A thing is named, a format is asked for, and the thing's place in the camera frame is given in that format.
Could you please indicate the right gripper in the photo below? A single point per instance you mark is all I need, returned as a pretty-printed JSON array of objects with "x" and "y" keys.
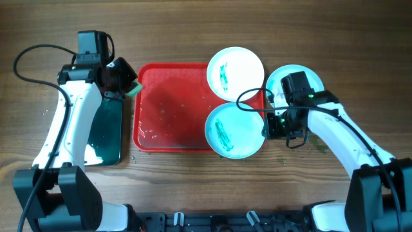
[{"x": 273, "y": 133}]

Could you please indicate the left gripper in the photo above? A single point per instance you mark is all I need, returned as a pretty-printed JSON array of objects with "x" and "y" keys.
[{"x": 128, "y": 77}]

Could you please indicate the green scrubbing sponge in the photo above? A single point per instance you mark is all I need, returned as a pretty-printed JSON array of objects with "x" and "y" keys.
[{"x": 133, "y": 89}]

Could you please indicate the pale green plate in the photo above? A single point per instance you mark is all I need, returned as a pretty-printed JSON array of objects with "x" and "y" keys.
[
  {"x": 234, "y": 131},
  {"x": 274, "y": 83}
]

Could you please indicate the white plate with stain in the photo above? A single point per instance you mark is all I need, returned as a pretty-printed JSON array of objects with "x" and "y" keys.
[{"x": 235, "y": 74}]

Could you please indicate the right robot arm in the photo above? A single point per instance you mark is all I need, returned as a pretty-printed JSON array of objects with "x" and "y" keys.
[{"x": 379, "y": 195}]

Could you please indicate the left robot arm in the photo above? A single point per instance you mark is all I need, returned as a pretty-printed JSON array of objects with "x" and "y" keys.
[{"x": 55, "y": 193}]

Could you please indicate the red plastic tray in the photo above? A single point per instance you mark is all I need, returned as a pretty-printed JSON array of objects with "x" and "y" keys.
[{"x": 172, "y": 108}]

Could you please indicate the black water tray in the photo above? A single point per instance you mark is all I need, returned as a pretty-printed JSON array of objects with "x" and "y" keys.
[{"x": 104, "y": 146}]

